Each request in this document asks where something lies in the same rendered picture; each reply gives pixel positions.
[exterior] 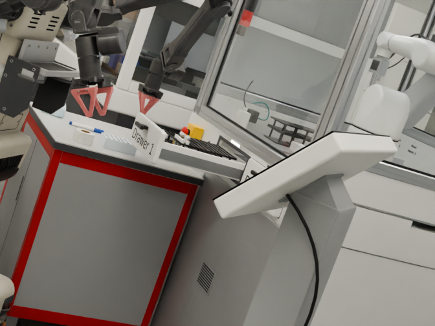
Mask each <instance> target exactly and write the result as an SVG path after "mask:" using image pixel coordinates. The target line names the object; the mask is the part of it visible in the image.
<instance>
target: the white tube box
mask: <svg viewBox="0 0 435 326"><path fill-rule="evenodd" d="M99 143H100V144H101V145H102V147H104V148H107V149H111V150H114V151H118V152H121V153H126V154H129V155H133V156H135V153H136V151H137V148H136V147H135V146H134V145H133V144H132V143H131V142H130V141H129V140H128V139H125V138H121V137H118V136H114V135H110V134H107V133H103V132H102V133H101V135H100V139H99Z"/></svg>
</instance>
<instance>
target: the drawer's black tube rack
mask: <svg viewBox="0 0 435 326"><path fill-rule="evenodd" d="M164 141H165V142H167V143H170V144H172V142H173V140H170V136H169V135H168V138H167V139H166V138H165V140H164ZM188 141H189V142H190V143H189V145H186V144H185V146H186V147H188V149H193V150H196V151H200V152H202V153H207V154H209V155H214V156H217V157H221V158H222V157H226V158H229V160H231V159H233V160H237V158H236V157H234V156H233V155H231V154H230V153H229V152H227V151H226V150H224V149H223V148H222V147H221V146H219V145H216V144H212V143H210V142H205V141H202V140H198V139H196V138H192V137H190V140H188Z"/></svg>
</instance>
